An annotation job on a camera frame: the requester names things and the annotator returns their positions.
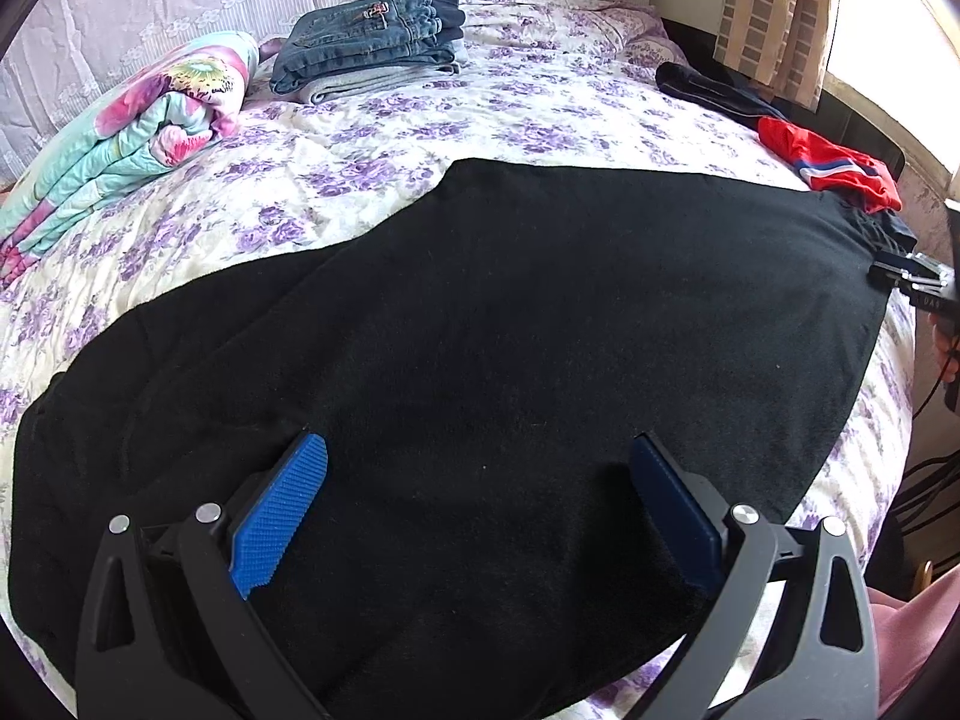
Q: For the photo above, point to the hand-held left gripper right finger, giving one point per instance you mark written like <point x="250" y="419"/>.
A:
<point x="675" y="510"/>

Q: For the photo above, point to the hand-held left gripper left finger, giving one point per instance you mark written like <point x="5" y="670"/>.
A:
<point x="281" y="510"/>

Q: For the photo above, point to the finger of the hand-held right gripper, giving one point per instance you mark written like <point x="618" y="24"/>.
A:
<point x="919" y="262"/>
<point x="896" y="275"/>

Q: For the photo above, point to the black pants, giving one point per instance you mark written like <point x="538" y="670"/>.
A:
<point x="487" y="330"/>

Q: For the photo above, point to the folded light grey pants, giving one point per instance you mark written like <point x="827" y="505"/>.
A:
<point x="352" y="88"/>

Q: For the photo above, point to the person's right hand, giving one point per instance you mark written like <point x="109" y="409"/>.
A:
<point x="947" y="349"/>

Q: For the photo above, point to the red striped garment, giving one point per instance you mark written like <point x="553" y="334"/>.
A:
<point x="825" y="157"/>

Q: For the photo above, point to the dark garment at bed edge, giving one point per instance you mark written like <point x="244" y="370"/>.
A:
<point x="855" y="120"/>

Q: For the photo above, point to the window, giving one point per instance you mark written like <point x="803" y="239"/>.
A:
<point x="900" y="30"/>

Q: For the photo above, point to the navy garment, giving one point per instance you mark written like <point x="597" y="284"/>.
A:
<point x="705" y="86"/>

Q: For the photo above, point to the person's pink clothing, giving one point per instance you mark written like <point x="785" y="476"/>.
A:
<point x="922" y="630"/>

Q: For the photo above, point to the beige checked curtain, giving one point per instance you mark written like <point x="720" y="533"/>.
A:
<point x="772" y="15"/>

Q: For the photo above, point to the purple floral pillow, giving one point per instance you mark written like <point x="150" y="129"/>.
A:
<point x="637" y="30"/>

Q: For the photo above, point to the purple floral bed sheet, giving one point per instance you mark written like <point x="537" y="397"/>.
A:
<point x="337" y="142"/>

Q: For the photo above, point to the folded floral quilt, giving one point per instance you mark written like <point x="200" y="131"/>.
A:
<point x="127" y="142"/>

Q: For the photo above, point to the folded blue jeans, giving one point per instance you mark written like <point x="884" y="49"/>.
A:
<point x="352" y="37"/>

